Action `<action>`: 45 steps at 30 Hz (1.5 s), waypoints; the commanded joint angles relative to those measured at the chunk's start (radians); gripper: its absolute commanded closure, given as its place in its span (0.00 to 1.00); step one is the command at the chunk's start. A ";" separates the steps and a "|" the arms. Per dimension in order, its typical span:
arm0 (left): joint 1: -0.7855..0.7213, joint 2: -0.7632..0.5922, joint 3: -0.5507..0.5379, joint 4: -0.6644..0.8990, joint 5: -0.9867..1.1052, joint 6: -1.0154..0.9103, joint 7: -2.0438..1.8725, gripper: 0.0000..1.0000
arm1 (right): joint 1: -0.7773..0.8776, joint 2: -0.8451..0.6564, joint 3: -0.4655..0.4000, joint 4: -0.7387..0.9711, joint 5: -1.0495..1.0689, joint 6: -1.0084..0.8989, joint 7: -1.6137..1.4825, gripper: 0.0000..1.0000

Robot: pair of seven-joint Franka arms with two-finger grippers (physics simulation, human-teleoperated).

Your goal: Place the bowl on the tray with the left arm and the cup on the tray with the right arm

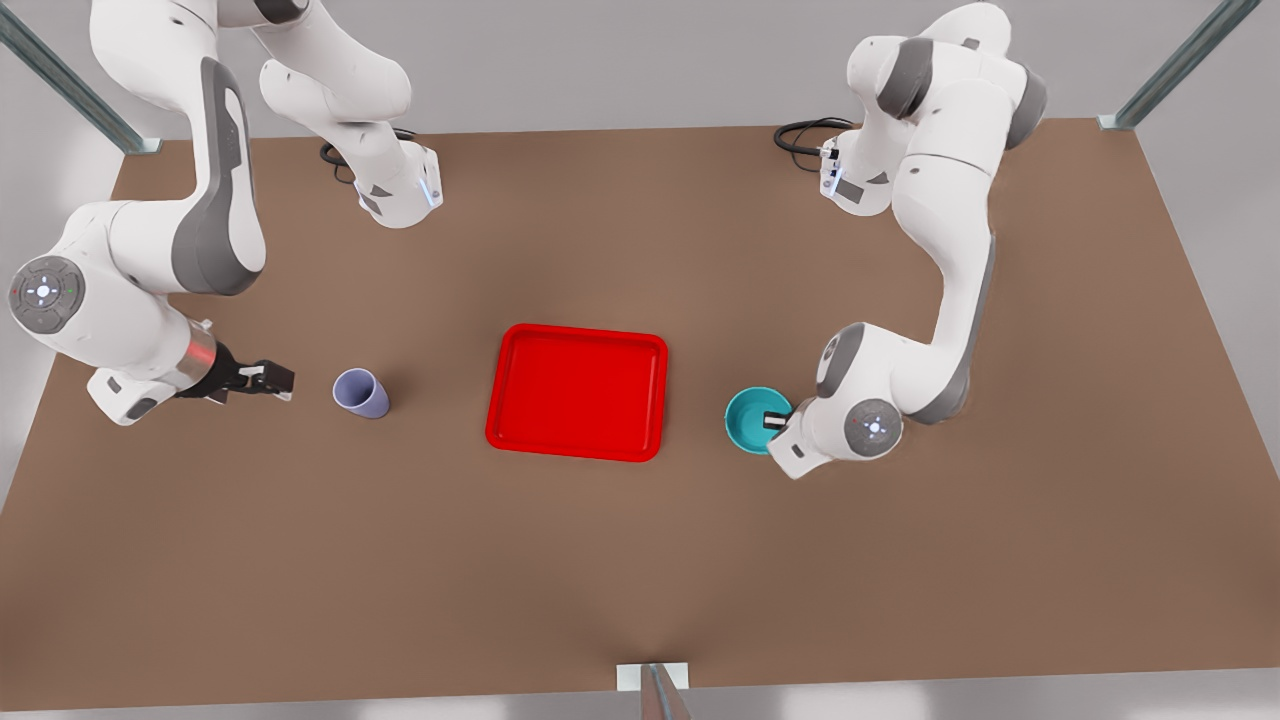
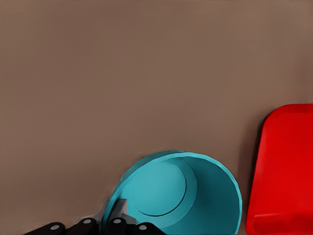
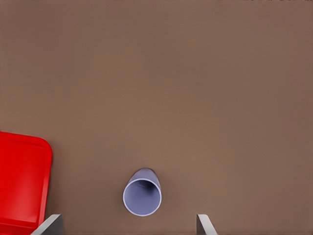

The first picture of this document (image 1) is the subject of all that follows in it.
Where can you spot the teal bowl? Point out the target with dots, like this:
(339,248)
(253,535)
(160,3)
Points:
(745,420)

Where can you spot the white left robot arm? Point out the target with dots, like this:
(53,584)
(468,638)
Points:
(945,200)

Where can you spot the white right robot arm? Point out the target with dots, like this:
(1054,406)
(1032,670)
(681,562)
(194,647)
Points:
(130,250)

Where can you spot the lavender cup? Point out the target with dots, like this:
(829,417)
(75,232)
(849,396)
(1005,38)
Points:
(362,394)

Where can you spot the red rectangular tray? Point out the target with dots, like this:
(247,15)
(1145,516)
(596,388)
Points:
(578,392)

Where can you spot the silver frame post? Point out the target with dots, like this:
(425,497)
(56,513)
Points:
(70,85)
(655,690)
(1175,65)

